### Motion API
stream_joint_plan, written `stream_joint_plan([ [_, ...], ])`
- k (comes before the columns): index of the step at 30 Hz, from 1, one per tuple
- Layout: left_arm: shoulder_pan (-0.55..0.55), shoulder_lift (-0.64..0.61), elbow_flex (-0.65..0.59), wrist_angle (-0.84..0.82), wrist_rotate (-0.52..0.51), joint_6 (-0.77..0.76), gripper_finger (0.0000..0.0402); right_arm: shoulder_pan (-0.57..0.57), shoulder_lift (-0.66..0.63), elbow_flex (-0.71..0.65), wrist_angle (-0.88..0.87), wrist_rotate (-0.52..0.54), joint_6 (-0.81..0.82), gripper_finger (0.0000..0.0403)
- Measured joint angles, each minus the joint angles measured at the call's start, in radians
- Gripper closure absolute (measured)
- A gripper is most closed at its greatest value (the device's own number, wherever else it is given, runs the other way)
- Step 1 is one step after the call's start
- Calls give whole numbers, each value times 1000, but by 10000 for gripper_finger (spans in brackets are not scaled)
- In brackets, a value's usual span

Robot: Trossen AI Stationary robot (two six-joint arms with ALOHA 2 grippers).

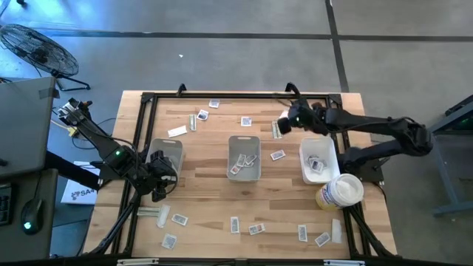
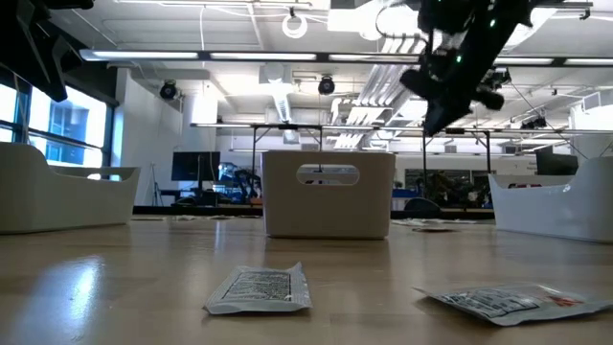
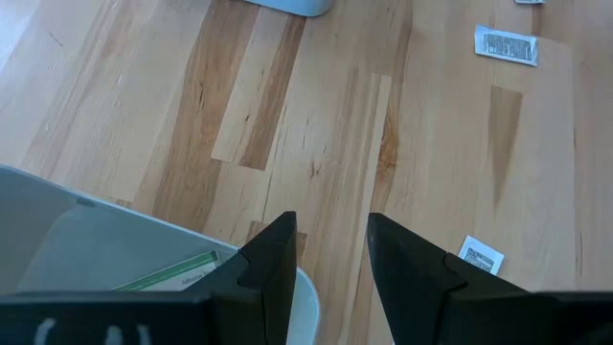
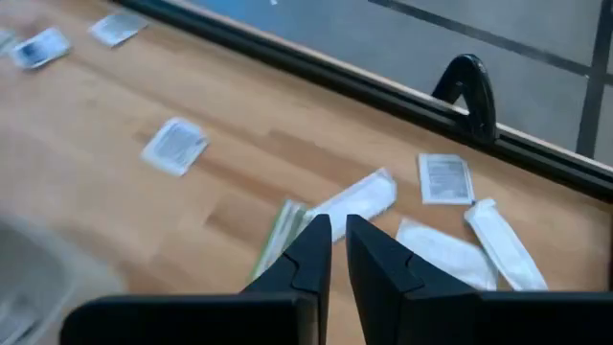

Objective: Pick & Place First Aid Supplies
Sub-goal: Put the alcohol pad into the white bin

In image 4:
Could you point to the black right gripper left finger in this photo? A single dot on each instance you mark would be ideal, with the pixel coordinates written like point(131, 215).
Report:
point(306, 273)

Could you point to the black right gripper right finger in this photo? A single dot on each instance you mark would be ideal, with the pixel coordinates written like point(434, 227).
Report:
point(397, 297)

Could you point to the plain white bandage wrapper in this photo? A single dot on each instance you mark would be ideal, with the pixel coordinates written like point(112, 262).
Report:
point(503, 239)
point(445, 254)
point(364, 199)

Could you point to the white plastic bin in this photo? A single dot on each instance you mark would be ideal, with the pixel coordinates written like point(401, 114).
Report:
point(38, 278)

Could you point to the white packet blue print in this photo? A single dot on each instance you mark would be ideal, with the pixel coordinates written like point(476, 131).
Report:
point(40, 48)

